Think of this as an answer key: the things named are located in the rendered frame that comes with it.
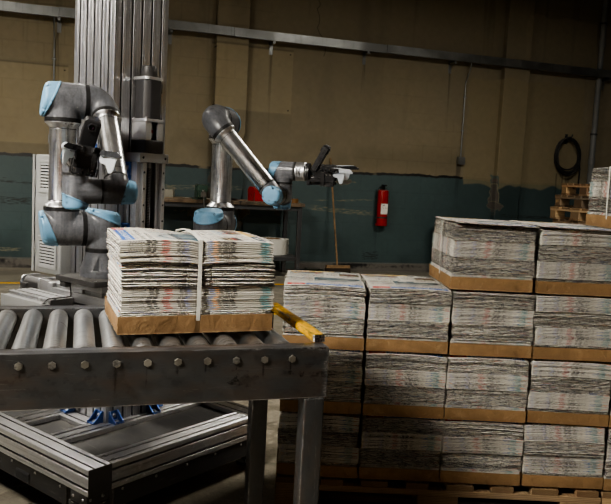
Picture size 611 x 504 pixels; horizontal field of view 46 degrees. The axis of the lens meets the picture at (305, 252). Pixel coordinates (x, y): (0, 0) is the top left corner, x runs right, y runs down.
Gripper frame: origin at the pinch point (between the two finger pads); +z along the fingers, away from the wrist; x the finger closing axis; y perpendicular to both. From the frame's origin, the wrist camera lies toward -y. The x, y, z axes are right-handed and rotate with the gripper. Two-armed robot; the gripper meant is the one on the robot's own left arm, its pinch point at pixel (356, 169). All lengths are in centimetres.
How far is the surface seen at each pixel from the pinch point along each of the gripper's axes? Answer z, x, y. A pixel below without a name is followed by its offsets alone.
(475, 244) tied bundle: 47, 34, 20
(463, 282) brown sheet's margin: 44, 37, 33
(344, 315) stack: 5, 48, 45
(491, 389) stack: 57, 40, 70
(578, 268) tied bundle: 82, 28, 27
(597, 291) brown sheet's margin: 89, 27, 35
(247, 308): -7, 120, 21
